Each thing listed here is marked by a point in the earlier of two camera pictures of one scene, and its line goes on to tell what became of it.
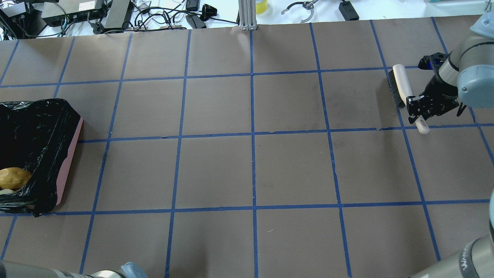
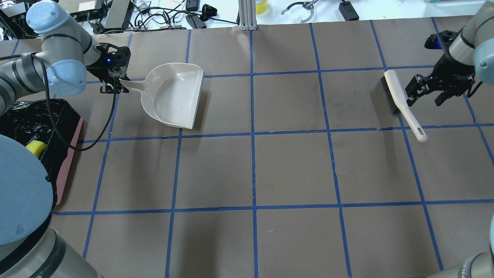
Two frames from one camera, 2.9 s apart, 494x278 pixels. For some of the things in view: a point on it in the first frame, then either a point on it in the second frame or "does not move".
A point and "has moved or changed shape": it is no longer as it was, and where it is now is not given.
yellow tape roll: (261, 7) does not move
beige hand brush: (400, 89) has moved or changed shape
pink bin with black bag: (39, 136) does not move
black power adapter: (348, 11) does not move
